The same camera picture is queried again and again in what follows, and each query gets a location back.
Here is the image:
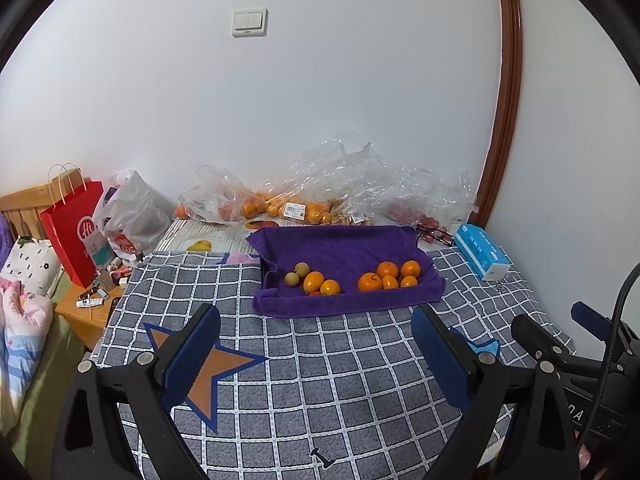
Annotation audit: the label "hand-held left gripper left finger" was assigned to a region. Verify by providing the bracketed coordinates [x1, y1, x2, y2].
[50, 302, 222, 480]

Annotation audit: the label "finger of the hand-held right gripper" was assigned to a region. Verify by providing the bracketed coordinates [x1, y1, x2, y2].
[572, 301, 621, 338]
[511, 314, 573, 363]

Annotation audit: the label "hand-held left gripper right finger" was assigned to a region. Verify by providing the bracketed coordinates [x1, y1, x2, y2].
[410, 304, 583, 480]

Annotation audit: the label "pile of yellowish fruits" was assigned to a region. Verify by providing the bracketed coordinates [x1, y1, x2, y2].
[331, 210, 373, 226]

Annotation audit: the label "grey checked blanket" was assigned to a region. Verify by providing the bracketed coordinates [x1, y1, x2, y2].
[90, 247, 576, 480]

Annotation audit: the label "blue tissue pack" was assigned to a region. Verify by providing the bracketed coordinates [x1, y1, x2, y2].
[452, 223, 512, 282]

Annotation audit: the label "cluster of cosmetic bottles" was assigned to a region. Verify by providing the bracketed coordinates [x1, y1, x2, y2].
[95, 256, 135, 288]

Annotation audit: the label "wooden nightstand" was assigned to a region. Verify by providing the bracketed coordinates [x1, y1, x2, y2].
[54, 280, 128, 352]

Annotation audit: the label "black glasses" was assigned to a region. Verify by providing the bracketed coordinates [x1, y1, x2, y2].
[416, 225, 453, 247]

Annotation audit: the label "fruit print sheet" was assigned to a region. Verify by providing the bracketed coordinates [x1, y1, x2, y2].
[155, 217, 466, 256]

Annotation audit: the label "green bed sheet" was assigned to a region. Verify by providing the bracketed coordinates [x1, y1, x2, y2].
[0, 305, 88, 461]

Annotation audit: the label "purple towel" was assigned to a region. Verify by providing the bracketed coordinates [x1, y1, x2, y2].
[247, 225, 447, 318]

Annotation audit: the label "pile of cherry tomatoes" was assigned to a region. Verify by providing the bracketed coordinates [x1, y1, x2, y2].
[387, 200, 438, 228]

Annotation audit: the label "white plastic bag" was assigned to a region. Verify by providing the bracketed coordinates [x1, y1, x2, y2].
[92, 170, 173, 261]

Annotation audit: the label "pile of small tangerines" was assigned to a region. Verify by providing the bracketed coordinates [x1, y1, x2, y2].
[176, 199, 267, 221]
[255, 192, 337, 226]

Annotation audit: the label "red paper bag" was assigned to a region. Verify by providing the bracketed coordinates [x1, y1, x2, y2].
[40, 162, 108, 288]

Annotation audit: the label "pastel striped quilt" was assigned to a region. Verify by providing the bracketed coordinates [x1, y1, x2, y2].
[0, 280, 55, 433]

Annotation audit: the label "white printed pillow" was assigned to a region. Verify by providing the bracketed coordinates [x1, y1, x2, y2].
[0, 237, 66, 297]

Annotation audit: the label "crumpled clear plastic bag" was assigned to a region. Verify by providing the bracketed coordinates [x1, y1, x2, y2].
[280, 130, 401, 211]

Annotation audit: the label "wooden headboard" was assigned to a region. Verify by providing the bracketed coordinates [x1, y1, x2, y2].
[0, 170, 86, 241]

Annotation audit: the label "black cable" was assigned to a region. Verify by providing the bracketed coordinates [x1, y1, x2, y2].
[580, 262, 640, 443]

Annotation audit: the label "wooden door frame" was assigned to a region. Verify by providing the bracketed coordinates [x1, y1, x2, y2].
[475, 0, 523, 228]

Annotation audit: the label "white light switch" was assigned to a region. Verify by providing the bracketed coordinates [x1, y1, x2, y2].
[231, 8, 268, 38]

